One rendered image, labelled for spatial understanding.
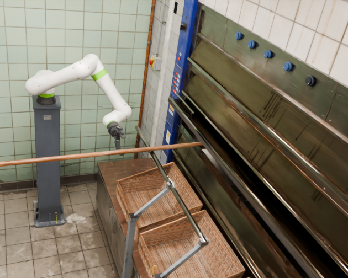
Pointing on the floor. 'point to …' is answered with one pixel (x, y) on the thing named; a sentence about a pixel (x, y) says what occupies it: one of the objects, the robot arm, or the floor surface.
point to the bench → (123, 170)
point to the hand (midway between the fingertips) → (122, 145)
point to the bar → (147, 209)
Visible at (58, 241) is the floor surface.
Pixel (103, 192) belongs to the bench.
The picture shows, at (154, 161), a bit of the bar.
